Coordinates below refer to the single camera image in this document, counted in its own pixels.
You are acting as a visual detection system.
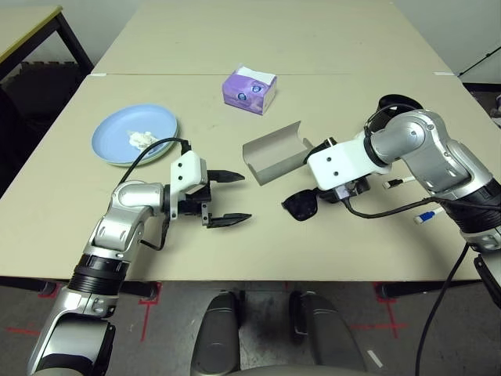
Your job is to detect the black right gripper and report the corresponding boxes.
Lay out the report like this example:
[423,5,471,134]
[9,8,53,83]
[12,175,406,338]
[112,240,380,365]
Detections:
[303,137,371,205]

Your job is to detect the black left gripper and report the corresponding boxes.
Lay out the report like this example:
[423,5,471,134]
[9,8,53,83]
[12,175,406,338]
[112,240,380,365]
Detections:
[178,169,252,230]

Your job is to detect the grey glasses case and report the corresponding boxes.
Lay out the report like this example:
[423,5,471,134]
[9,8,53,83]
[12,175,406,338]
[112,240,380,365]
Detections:
[242,121,314,186]

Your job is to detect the black sunglasses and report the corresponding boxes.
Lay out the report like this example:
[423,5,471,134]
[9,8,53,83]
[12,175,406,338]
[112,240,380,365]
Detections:
[281,187,328,222]

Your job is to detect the white tissue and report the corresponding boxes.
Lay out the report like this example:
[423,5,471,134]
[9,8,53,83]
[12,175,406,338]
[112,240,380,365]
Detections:
[128,131,157,150]

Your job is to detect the blue plastic plate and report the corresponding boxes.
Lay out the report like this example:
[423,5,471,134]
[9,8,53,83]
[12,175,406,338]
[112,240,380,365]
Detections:
[91,103,179,165]

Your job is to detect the purple tissue pack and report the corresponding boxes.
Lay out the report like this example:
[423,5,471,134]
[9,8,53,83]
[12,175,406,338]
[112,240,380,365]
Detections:
[222,66,278,116]

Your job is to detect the black plastic cup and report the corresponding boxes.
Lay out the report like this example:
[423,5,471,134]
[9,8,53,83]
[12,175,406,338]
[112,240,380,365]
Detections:
[363,93,424,134]

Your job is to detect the green plastic plate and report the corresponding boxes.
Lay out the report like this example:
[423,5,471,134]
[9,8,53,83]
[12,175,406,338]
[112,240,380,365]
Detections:
[113,121,180,168]

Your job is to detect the white marker blue cap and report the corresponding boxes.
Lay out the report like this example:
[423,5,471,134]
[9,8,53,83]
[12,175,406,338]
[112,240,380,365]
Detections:
[414,209,446,225]

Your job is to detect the grey robot left leg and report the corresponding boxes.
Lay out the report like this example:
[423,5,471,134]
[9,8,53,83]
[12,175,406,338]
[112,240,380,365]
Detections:
[190,290,240,376]

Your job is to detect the grey robot leg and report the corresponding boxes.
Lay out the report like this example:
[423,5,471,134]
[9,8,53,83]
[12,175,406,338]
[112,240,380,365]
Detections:
[190,290,240,376]
[289,290,367,376]

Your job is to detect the grey robot right leg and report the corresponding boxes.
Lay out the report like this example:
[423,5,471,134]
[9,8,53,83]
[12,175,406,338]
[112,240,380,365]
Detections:
[289,290,367,376]

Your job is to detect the black tripod stand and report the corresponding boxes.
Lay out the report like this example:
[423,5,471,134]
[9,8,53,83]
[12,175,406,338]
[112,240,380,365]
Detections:
[460,46,501,78]

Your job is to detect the black foam floor mat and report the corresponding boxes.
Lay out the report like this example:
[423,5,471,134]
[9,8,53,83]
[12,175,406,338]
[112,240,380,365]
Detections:
[0,60,91,197]

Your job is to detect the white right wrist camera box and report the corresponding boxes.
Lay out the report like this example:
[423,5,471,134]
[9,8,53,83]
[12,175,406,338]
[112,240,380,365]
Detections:
[307,136,392,192]

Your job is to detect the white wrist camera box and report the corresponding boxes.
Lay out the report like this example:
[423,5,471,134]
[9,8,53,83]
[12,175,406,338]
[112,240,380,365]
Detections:
[169,150,207,221]
[307,136,392,192]

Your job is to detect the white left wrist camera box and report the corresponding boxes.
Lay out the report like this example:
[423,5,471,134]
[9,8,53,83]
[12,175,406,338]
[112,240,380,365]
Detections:
[169,150,207,221]

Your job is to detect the black left wrist camera cable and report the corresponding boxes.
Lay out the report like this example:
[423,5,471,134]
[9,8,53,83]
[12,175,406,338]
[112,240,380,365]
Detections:
[119,136,193,251]

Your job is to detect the wooden side table black frame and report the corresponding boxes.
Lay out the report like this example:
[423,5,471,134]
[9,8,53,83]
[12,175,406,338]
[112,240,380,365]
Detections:
[0,5,95,91]

